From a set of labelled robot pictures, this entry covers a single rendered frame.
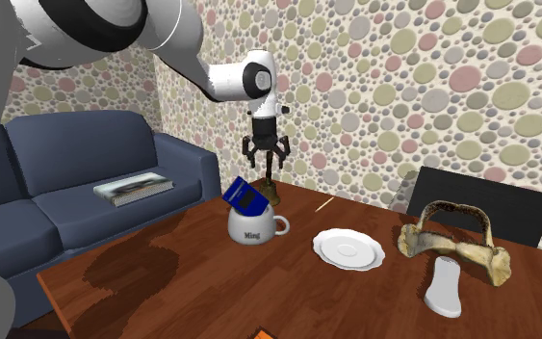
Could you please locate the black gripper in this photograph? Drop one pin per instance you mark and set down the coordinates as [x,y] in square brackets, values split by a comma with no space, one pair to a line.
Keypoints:
[264,131]

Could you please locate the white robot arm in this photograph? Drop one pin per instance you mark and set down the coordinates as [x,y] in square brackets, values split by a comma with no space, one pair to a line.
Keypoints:
[111,23]

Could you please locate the blue box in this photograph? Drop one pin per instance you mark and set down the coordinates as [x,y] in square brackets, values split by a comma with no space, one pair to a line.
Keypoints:
[244,197]

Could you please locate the thin wooden stick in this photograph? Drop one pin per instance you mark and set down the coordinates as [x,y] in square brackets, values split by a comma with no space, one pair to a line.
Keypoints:
[324,204]

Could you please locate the white mug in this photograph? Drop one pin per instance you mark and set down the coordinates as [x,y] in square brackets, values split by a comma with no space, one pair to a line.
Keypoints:
[251,232]

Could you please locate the white plate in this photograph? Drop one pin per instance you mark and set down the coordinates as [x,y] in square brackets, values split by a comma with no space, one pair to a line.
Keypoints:
[348,250]

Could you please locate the grey book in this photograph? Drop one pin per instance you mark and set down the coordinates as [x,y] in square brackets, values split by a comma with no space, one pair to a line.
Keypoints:
[134,187]

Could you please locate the brown wooden table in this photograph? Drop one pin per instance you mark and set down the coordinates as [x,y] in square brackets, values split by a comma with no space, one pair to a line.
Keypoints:
[233,291]

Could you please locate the blue sofa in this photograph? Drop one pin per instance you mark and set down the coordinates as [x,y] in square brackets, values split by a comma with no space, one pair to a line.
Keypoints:
[82,150]

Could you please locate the orange flat object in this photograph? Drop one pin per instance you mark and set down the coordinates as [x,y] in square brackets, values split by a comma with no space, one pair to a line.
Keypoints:
[263,335]

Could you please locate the black chair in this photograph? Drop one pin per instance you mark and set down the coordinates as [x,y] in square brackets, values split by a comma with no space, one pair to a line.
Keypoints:
[481,206]

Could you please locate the white flat curved object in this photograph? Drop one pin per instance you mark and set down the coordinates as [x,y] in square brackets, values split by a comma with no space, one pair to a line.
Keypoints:
[445,289]

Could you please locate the beige bone-shaped object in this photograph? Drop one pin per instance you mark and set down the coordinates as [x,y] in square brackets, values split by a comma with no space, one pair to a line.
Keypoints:
[474,253]

